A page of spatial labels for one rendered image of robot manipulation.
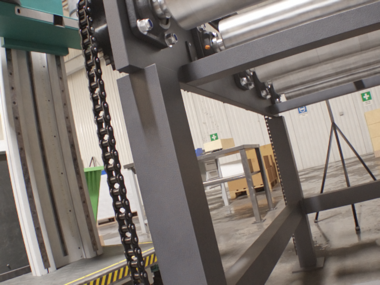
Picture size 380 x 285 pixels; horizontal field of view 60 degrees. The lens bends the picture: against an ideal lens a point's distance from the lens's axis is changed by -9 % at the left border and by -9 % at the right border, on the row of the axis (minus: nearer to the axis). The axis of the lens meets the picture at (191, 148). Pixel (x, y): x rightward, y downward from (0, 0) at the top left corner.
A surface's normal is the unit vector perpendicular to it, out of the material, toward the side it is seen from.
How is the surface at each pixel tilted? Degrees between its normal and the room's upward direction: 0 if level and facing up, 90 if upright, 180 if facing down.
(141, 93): 90
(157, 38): 90
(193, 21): 171
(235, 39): 110
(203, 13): 160
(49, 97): 90
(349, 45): 127
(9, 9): 90
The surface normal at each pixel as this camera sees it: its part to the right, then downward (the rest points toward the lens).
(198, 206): 0.89, -0.25
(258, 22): -0.41, -0.03
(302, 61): -0.14, 0.66
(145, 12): -0.14, 0.40
